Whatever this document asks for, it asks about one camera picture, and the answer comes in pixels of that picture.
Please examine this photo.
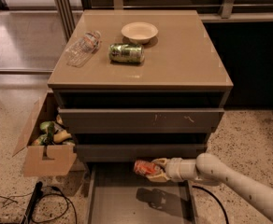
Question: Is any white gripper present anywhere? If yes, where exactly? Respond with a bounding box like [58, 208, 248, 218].
[147, 158, 183, 183]

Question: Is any red coke can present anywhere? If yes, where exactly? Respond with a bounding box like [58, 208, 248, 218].
[134, 160, 160, 176]

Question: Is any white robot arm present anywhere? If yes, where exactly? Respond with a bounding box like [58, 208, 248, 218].
[145, 153, 273, 222]

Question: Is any grey open bottom drawer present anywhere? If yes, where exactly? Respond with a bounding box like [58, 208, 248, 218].
[85, 162, 197, 224]

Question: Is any grey middle drawer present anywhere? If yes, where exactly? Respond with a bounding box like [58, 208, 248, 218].
[74, 144, 207, 162]

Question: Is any grey drawer cabinet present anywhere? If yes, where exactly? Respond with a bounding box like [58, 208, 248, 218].
[47, 9, 234, 175]

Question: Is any grey top drawer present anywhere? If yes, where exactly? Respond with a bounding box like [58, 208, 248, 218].
[59, 108, 224, 133]

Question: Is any green soda can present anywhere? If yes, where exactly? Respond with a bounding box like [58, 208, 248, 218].
[108, 43, 144, 63]

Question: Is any cardboard box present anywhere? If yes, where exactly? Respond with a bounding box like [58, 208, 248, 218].
[12, 91, 85, 177]

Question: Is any yellow item in box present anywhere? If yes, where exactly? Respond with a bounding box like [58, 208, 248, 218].
[53, 130, 71, 144]

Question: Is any green snack bag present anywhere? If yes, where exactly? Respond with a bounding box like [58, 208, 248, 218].
[32, 121, 62, 146]

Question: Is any black power strip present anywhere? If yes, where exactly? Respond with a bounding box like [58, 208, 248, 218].
[20, 181, 43, 224]

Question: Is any white bowl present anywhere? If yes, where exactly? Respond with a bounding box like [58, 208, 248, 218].
[122, 22, 158, 44]

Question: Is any clear plastic water bottle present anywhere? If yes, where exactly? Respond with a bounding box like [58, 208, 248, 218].
[65, 31, 101, 68]

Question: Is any black cable right floor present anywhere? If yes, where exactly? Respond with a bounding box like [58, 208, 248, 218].
[192, 185, 230, 224]

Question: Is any black cable floor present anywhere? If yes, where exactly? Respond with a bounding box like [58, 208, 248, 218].
[0, 185, 79, 224]
[192, 185, 230, 224]

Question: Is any black cable left floor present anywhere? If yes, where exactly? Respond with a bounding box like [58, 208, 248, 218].
[0, 185, 79, 224]

